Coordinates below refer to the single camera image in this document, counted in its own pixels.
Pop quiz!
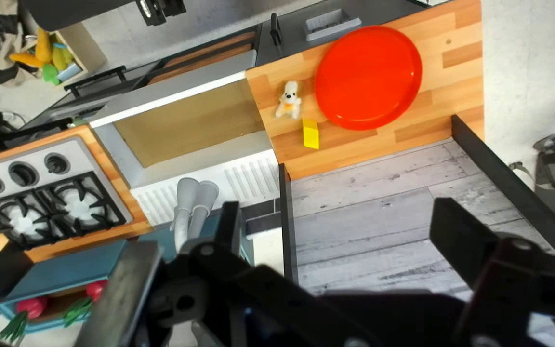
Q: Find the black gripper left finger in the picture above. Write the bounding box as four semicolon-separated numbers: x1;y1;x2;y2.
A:
141;199;390;347

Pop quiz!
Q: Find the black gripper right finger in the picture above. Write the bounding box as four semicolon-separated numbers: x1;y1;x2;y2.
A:
430;197;555;347

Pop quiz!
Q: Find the yellow block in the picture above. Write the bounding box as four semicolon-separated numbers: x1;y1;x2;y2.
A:
301;116;324;153

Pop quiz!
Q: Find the orange round plate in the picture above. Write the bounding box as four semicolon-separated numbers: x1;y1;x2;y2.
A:
315;25;425;131

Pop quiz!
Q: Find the gray toy faucet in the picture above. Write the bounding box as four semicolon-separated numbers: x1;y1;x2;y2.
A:
168;176;220;255

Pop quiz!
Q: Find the gray metal bar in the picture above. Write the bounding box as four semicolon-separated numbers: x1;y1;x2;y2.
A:
74;239;164;347

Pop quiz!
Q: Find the white toy sink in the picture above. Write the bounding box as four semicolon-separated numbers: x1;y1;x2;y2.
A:
87;70;286;228

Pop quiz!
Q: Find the red toy radish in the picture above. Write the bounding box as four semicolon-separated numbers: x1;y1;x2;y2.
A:
62;280;110;330
0;295;53;343

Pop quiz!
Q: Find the teal planter box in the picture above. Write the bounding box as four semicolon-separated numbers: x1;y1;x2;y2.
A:
0;237;130;336

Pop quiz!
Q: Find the black stove grate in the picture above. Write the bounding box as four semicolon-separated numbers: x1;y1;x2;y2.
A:
0;170;130;247

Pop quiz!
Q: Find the gray toy stove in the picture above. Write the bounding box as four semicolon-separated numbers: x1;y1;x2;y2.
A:
0;137;136;249

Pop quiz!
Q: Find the white plush dog toy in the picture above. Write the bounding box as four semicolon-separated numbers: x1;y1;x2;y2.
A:
274;79;305;122

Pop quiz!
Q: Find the wooden toy kitchen unit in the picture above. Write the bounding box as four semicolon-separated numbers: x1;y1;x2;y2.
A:
0;0;486;266

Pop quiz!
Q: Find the box of toy food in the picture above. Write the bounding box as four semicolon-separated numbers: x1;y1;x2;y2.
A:
6;27;91;87

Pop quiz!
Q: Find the black upright post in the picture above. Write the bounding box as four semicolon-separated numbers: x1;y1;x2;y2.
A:
278;162;301;286

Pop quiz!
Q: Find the black leaning post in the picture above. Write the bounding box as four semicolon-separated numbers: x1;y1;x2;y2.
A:
450;114;555;259

